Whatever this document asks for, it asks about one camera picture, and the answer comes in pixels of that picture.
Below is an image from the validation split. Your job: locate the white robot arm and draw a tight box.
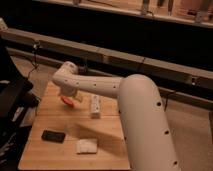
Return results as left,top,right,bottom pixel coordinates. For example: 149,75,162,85
52,62,181,171

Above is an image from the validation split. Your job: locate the white tube bottle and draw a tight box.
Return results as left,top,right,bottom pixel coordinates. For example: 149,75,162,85
90,94,100,119

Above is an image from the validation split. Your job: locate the black smartphone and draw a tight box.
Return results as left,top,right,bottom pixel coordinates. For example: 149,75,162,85
41,130,65,143

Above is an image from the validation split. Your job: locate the white folded sponge cloth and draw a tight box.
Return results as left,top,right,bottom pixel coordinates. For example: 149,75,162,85
76,139,98,154

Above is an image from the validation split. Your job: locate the black equipment on left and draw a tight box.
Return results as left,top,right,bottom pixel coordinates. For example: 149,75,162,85
0,37,39,167

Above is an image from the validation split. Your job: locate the black hanging cable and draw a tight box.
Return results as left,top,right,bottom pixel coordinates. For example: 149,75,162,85
27,41,40,79

